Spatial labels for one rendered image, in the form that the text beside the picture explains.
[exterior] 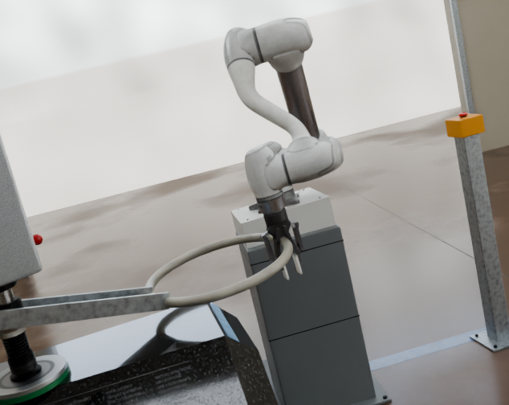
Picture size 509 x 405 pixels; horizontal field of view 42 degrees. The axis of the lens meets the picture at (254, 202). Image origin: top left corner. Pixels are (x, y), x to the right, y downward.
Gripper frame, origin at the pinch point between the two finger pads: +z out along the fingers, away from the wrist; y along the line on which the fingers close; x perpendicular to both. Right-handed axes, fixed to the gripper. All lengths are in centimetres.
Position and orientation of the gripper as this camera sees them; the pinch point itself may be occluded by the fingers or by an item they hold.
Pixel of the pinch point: (291, 267)
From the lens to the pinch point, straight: 221.0
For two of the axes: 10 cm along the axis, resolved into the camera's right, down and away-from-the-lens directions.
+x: 3.5, 1.3, -9.3
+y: -8.9, 3.5, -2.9
